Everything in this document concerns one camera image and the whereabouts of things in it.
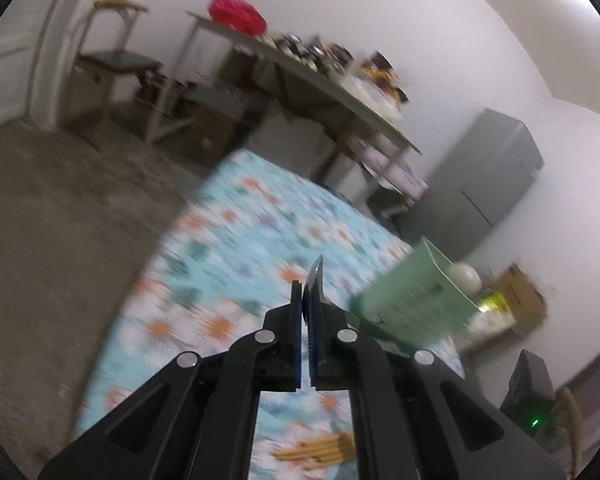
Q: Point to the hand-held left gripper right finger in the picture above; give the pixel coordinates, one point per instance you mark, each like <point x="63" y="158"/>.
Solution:
<point x="326" y="366"/>

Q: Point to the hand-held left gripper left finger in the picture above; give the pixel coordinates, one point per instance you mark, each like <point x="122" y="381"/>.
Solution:
<point x="296" y="350"/>

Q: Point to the green perforated plastic basket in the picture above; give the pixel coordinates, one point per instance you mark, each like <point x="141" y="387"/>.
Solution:
<point x="410" y="300"/>

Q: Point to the floral blue tablecloth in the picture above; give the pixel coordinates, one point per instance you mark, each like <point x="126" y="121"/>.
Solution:
<point x="240" y="240"/>

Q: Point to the white ball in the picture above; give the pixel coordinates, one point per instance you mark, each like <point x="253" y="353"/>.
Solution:
<point x="466" y="277"/>

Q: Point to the yellow-green plastic bag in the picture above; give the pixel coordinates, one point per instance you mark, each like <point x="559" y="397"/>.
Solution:
<point x="490" y="312"/>

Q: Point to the white storage box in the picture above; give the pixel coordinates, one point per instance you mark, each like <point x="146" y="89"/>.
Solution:
<point x="290" y="147"/>

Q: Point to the black box with green light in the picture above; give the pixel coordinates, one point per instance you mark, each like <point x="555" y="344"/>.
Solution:
<point x="527" y="390"/>

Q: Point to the cardboard box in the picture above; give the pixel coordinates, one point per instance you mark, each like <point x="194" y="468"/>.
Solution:
<point x="522" y="300"/>

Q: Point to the curved wooden chair back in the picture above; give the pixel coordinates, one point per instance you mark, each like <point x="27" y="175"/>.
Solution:
<point x="571" y="420"/>

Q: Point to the long grey table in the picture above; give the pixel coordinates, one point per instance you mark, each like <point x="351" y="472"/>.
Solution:
<point x="310" y="80"/>

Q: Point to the row of dark jars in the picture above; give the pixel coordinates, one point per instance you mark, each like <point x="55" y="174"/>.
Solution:
<point x="310" y="52"/>

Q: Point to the wooden chair with dark seat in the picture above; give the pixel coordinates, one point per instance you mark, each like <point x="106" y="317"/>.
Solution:
<point x="117" y="62"/>

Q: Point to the red bag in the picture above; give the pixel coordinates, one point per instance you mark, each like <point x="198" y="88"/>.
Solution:
<point x="237" y="12"/>

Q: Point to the white door frame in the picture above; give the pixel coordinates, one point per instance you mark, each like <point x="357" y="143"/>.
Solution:
<point x="35" y="60"/>

